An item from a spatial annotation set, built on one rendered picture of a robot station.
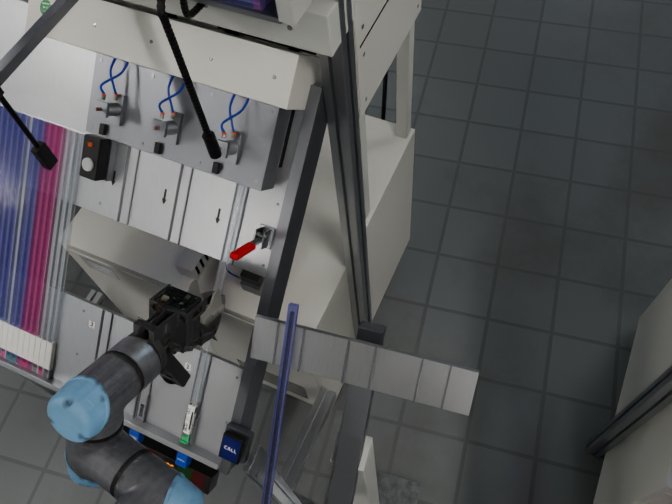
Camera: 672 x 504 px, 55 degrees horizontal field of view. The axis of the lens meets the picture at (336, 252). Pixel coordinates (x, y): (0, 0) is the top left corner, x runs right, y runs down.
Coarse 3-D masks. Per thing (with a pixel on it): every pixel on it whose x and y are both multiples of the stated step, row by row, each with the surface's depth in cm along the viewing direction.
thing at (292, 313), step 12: (288, 312) 95; (288, 324) 95; (288, 336) 96; (288, 348) 96; (288, 360) 97; (288, 372) 98; (276, 396) 99; (276, 408) 99; (276, 420) 100; (276, 432) 101; (276, 444) 101; (276, 456) 102; (264, 480) 103; (264, 492) 104
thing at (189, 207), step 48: (0, 0) 117; (0, 48) 119; (48, 48) 116; (48, 96) 118; (288, 144) 103; (96, 192) 118; (144, 192) 115; (192, 192) 111; (192, 240) 113; (240, 240) 110
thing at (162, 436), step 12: (0, 360) 132; (24, 372) 130; (48, 384) 129; (60, 384) 129; (132, 420) 124; (144, 432) 123; (156, 432) 123; (168, 432) 124; (168, 444) 121; (180, 444) 121; (192, 456) 120; (204, 456) 120; (216, 456) 120; (216, 468) 119
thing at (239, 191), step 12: (240, 192) 107; (240, 204) 108; (228, 228) 109; (228, 240) 109; (228, 252) 110; (228, 264) 111; (216, 276) 111; (216, 288) 112; (204, 348) 115; (204, 360) 116; (204, 372) 117; (192, 396) 118
